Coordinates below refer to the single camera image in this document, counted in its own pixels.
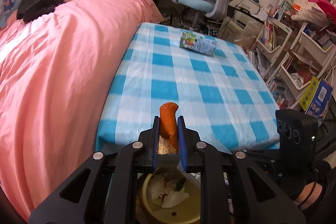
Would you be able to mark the clear plastic bag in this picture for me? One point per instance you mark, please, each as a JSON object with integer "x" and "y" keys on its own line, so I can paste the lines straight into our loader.
{"x": 248, "y": 35}

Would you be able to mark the white book rack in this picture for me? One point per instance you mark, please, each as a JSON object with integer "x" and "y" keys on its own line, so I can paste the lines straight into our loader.
{"x": 273, "y": 48}
{"x": 307, "y": 56}

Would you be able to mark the yellow basin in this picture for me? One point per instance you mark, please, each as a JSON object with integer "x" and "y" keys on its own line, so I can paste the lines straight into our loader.
{"x": 189, "y": 204}

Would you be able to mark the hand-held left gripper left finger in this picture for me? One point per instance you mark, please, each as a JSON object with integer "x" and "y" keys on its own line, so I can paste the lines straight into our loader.
{"x": 105, "y": 187}

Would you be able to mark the crumpled white tissue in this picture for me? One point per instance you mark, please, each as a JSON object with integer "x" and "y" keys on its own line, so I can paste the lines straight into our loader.
{"x": 168, "y": 192}

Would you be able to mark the person's right hand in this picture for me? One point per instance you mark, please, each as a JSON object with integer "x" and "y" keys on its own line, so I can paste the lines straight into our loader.
{"x": 309, "y": 193}

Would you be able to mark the blue checked tablecloth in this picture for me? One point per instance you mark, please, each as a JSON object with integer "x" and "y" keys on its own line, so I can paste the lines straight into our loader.
{"x": 183, "y": 87}

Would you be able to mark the orange peel piece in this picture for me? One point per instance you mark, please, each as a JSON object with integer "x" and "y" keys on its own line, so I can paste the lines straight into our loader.
{"x": 169, "y": 121}

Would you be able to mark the pink blanket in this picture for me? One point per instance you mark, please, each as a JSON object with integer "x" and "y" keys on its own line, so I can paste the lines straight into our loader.
{"x": 65, "y": 69}

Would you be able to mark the printed drink carton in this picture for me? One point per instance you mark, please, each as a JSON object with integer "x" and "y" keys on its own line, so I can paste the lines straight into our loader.
{"x": 197, "y": 43}

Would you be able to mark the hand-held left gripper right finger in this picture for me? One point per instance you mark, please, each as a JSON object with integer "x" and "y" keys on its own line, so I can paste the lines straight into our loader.
{"x": 231, "y": 187}

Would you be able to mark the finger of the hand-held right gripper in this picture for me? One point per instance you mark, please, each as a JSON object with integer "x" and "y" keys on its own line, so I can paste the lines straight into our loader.
{"x": 271, "y": 162}

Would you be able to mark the blue yellow cardboard box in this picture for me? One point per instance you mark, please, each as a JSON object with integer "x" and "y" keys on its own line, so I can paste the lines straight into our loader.
{"x": 316, "y": 98}

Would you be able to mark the white printer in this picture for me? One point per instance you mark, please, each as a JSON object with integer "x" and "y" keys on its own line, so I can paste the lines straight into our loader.
{"x": 249, "y": 18}

